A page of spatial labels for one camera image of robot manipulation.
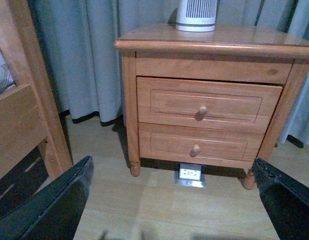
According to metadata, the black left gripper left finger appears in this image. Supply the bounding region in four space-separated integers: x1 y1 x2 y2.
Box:
0 156 94 240

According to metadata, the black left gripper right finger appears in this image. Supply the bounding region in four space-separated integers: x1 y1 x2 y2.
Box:
251 158 309 240

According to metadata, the wooden drawer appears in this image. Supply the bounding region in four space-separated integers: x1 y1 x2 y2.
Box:
139 123 262 162
137 77 282 134

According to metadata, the floor power outlet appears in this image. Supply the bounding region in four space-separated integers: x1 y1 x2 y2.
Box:
174 163 207 188

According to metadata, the wooden nightstand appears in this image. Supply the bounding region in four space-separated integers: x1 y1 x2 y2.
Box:
114 23 309 190

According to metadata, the patterned bedding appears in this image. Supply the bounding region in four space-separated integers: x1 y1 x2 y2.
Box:
0 51 14 94

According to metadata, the grey curtain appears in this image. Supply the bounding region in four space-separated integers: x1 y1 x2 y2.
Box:
28 0 309 148

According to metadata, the white cylindrical air purifier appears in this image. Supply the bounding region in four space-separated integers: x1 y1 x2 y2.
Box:
175 0 218 32

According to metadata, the wooden bed frame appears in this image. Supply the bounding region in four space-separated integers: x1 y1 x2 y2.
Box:
0 0 74 185

